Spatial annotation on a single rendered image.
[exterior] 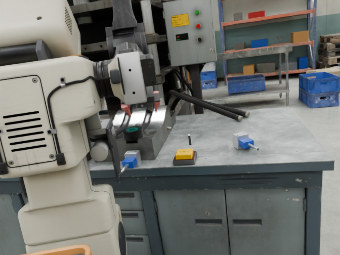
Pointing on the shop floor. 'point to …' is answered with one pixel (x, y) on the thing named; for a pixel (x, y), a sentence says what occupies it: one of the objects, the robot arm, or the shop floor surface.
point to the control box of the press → (190, 39)
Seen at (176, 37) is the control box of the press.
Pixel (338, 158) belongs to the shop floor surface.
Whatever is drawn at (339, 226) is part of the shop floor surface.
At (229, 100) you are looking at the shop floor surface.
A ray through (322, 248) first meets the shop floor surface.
